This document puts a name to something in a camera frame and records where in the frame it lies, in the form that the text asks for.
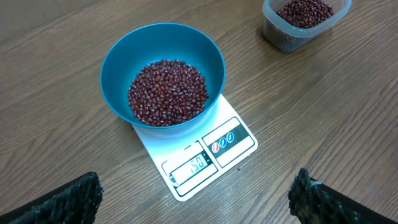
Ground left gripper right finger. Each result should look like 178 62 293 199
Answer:
287 168 397 224

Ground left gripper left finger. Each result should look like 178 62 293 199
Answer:
1 172 103 224

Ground white kitchen scale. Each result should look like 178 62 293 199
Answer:
134 96 258 202

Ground red beans in bowl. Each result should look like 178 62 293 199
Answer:
127 59 210 126

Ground teal metal bowl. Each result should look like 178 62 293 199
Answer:
99 22 226 128

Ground clear plastic container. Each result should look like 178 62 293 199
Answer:
262 0 352 53

